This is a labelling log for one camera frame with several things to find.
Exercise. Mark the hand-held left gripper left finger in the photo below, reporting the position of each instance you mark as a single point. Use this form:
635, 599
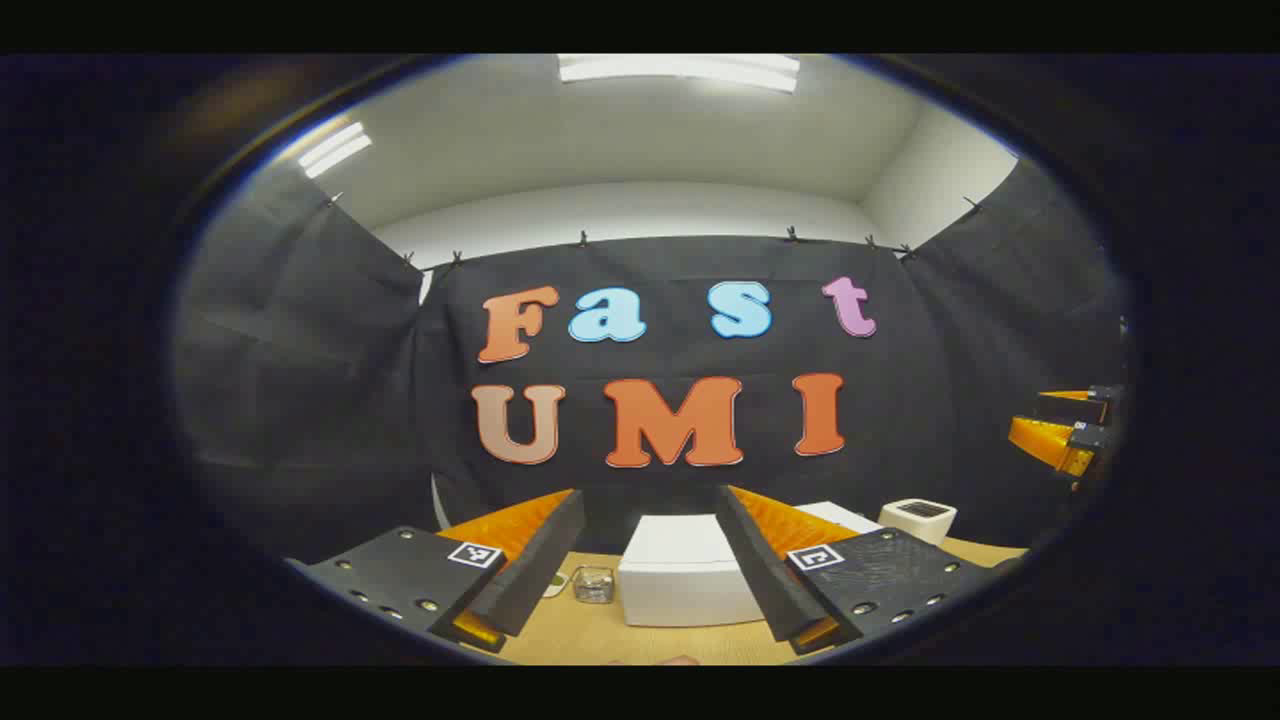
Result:
535, 570

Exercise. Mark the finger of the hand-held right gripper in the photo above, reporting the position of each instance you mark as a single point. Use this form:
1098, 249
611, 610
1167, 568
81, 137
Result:
1075, 410
1045, 440

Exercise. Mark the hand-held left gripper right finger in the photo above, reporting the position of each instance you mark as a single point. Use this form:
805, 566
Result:
765, 570

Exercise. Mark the white microwave oven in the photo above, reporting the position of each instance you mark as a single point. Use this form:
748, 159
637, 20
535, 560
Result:
685, 575

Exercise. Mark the white compartment dish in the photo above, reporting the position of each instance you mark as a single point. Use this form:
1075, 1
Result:
557, 585

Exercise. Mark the small glass jar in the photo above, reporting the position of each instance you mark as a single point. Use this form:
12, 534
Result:
593, 585

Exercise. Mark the white toaster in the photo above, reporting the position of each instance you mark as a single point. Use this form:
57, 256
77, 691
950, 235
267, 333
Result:
915, 518

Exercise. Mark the long ceiling light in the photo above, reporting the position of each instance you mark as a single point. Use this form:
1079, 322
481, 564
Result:
335, 150
680, 70

